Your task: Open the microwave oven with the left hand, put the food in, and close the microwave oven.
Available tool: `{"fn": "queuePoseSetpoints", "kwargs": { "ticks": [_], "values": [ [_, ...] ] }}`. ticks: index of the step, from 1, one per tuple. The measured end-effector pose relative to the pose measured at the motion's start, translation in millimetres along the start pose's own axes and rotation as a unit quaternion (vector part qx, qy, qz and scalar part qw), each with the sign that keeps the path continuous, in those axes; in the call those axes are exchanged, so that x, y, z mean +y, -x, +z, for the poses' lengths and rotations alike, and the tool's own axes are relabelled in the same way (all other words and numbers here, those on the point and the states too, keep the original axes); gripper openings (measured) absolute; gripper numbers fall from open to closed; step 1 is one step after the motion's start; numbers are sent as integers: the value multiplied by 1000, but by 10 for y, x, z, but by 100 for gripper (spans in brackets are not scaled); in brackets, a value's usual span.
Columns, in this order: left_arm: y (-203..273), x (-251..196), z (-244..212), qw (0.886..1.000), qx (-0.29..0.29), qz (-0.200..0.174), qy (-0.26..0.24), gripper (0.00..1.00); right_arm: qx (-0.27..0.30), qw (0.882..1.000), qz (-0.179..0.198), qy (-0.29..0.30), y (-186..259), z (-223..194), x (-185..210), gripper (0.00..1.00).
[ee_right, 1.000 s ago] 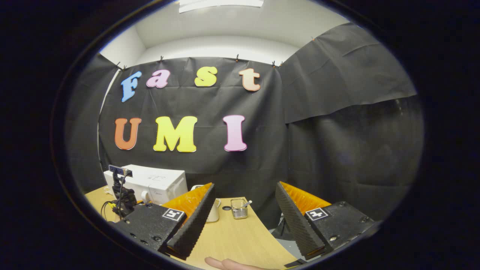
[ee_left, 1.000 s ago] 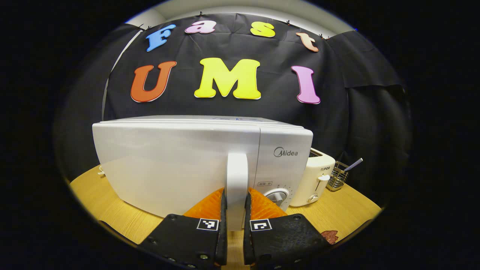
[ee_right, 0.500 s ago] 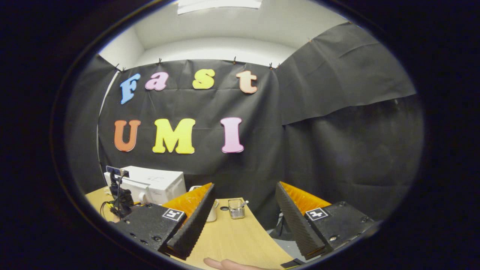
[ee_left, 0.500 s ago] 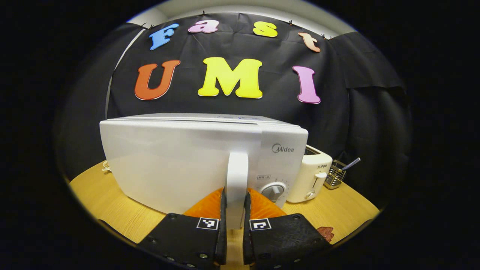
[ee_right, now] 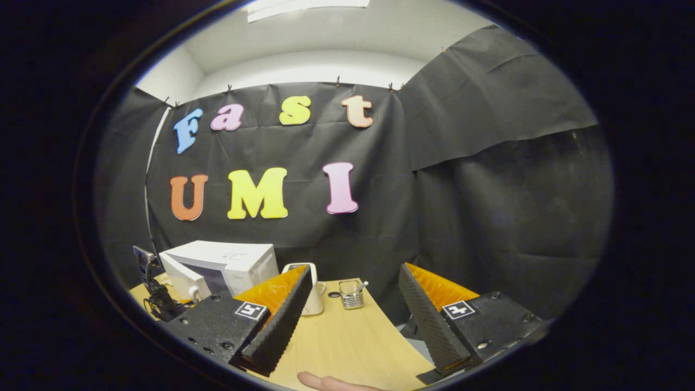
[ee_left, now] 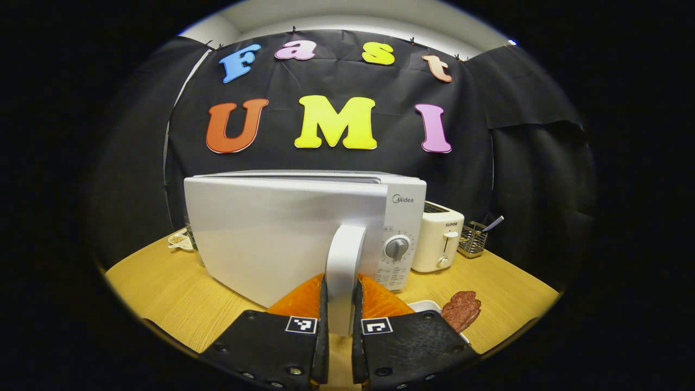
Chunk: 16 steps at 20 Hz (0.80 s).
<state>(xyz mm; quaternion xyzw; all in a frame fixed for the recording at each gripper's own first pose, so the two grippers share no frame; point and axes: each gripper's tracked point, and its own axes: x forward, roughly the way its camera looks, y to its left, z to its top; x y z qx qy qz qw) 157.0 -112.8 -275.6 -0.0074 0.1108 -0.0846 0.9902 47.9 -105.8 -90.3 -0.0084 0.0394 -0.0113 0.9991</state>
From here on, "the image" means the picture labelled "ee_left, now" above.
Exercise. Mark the white microwave oven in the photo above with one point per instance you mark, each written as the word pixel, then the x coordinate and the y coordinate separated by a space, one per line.
pixel 271 233

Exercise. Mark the brown meat piece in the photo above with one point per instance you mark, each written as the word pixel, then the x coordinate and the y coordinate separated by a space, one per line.
pixel 461 310

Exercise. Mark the small white dish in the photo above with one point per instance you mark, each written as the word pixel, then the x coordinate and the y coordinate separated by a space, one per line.
pixel 179 240

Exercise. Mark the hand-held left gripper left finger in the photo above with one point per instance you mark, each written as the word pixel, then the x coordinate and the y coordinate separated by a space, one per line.
pixel 323 336

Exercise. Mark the black backdrop cloth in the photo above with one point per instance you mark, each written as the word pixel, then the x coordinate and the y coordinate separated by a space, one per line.
pixel 326 157

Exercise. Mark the small white tray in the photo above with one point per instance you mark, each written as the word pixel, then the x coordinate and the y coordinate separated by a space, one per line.
pixel 426 306

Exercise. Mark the cream toaster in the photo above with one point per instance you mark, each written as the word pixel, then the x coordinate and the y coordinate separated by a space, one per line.
pixel 431 244

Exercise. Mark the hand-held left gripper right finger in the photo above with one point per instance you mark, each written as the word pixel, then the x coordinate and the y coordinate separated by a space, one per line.
pixel 358 336

